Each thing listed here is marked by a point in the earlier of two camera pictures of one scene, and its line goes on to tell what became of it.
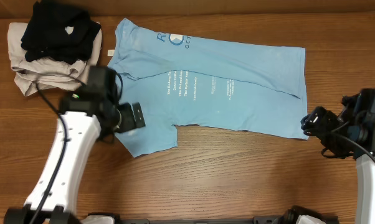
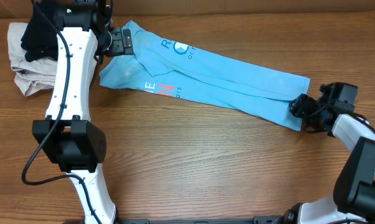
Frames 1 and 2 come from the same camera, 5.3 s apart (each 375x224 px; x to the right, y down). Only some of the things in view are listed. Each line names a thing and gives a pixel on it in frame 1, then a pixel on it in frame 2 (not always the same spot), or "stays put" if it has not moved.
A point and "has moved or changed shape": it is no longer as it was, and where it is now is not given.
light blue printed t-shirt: (190, 80) has moved or changed shape
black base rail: (284, 218) stays put
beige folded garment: (47, 73) stays put
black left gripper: (137, 115) → (125, 42)
